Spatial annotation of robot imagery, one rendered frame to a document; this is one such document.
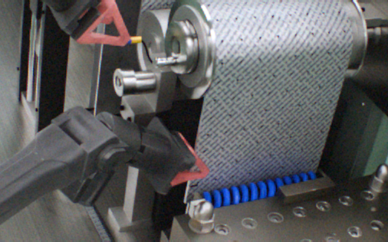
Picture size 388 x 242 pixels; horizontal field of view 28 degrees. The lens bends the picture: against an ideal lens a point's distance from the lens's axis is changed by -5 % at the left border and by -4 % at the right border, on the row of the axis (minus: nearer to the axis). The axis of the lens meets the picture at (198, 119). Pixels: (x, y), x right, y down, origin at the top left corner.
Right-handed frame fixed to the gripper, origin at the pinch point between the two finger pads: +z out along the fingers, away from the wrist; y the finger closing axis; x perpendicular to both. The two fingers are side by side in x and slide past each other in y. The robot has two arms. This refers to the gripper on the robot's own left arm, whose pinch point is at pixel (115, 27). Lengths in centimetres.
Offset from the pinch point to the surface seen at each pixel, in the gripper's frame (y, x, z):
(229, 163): 5.5, -4.6, 27.8
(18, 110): -38, -32, 23
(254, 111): 5.5, 3.8, 23.7
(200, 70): 4.2, 3.2, 12.0
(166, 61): 0.1, 0.6, 10.2
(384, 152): -9, 12, 74
